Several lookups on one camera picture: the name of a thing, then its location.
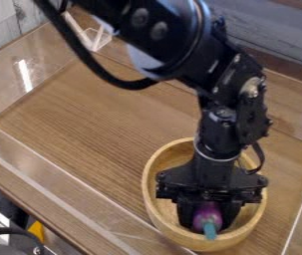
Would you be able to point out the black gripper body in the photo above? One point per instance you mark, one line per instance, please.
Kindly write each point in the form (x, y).
(203, 180)

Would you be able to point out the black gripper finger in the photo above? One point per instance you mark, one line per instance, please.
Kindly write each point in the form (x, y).
(184, 212)
(230, 210)

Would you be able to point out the purple toy eggplant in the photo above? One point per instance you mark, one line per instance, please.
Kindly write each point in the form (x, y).
(206, 222)

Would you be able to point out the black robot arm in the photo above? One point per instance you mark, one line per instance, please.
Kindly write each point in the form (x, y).
(178, 43)

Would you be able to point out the brown wooden bowl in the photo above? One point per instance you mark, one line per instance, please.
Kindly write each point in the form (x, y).
(171, 155)

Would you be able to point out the yellow tag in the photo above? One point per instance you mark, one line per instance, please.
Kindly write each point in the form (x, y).
(36, 229)

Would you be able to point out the clear acrylic front wall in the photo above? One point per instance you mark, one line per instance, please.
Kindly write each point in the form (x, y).
(73, 209)

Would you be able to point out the clear acrylic corner bracket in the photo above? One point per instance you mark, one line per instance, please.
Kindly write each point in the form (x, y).
(94, 38)

